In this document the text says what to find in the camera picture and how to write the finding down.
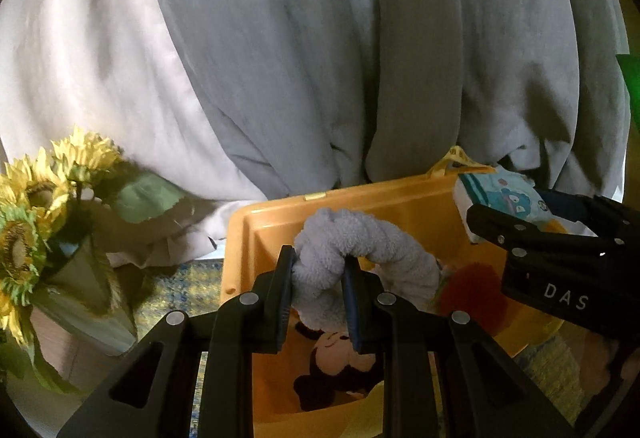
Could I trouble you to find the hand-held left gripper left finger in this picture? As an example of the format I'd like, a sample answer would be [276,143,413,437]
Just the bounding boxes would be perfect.
[57,245,301,438]

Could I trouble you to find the red fluffy plush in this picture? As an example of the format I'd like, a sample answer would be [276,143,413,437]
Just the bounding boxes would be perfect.
[435,263,511,324]

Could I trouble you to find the grey curtain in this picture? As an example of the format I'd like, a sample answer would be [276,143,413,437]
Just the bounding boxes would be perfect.
[142,0,631,201]

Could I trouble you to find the sunflower bouquet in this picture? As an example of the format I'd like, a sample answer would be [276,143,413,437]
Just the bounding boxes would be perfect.
[0,125,186,394]

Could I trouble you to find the black mouse plush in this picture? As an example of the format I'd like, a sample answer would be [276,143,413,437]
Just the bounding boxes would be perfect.
[292,318,386,414]

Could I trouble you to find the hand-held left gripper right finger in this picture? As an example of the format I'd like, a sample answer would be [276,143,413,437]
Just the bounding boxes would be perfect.
[341,254,578,438]

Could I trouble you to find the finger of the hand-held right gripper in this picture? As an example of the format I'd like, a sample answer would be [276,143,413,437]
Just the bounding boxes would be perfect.
[466,203,608,264]
[537,188,628,239]

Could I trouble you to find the blue printed tissue pack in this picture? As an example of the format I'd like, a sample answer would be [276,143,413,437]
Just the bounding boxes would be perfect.
[454,165,556,244]

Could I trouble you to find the orange plastic crate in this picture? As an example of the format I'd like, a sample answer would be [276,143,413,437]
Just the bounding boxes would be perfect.
[220,145,566,438]

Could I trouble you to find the green vase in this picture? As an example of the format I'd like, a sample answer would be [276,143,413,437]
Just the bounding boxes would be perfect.
[30,233,138,354]

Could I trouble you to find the pale pink curtain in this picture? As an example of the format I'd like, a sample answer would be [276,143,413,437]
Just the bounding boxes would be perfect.
[0,0,271,269]

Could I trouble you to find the yellow blue plaid mat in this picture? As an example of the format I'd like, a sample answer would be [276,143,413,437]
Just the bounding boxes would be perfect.
[135,260,601,438]

